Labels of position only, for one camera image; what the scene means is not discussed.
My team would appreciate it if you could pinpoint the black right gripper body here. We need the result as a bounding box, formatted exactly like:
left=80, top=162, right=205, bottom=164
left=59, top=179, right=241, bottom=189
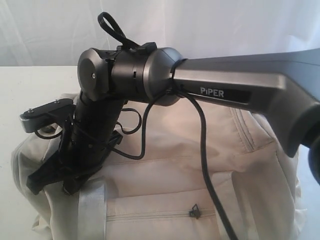
left=59, top=93, right=125, bottom=175

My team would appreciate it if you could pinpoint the white fabric duffel bag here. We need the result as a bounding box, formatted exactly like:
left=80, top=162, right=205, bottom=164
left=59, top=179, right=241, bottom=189
left=11, top=98, right=306, bottom=240

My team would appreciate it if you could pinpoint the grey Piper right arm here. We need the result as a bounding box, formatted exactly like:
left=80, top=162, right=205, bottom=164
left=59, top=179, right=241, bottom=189
left=20, top=46, right=320, bottom=195

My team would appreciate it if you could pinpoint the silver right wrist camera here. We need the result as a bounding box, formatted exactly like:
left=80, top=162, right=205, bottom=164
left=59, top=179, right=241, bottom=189
left=19, top=98, right=76, bottom=134

